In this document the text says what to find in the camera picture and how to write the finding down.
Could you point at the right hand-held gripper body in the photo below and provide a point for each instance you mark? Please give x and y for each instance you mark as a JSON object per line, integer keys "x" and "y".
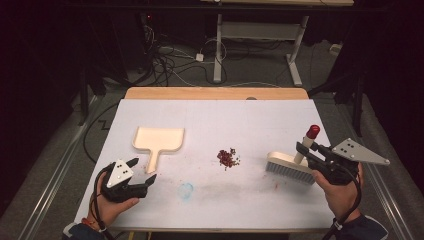
{"x": 358, "y": 151}

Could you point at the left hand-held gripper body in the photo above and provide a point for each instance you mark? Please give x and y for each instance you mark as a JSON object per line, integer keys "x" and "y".
{"x": 119, "y": 174}

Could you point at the cream dustpan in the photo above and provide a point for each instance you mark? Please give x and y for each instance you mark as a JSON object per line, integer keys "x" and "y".
{"x": 158, "y": 140}

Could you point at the pile of red crumbs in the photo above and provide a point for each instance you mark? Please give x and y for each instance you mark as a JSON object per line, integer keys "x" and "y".
{"x": 227, "y": 158}

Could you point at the person's left hand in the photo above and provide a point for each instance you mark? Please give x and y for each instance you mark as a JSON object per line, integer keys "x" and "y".
{"x": 111, "y": 210}

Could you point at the person's right hand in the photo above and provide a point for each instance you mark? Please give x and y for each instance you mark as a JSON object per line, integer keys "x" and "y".
{"x": 343, "y": 198}

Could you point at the black stand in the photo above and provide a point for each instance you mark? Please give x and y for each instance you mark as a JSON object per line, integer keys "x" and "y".
{"x": 83, "y": 96}
{"x": 358, "y": 103}

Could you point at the white table cover sheet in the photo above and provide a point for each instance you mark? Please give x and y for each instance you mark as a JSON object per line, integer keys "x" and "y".
{"x": 213, "y": 126}

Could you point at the wooden table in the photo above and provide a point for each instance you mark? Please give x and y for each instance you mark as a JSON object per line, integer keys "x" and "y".
{"x": 216, "y": 93}

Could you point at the white power adapter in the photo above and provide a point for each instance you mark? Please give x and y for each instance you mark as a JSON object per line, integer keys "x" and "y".
{"x": 199, "y": 57}

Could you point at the metal floor rail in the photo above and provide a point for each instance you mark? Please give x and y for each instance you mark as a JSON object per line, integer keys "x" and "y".
{"x": 53, "y": 180}
{"x": 393, "y": 203}

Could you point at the white desk frame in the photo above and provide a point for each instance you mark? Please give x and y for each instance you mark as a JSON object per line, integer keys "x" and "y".
{"x": 260, "y": 31}

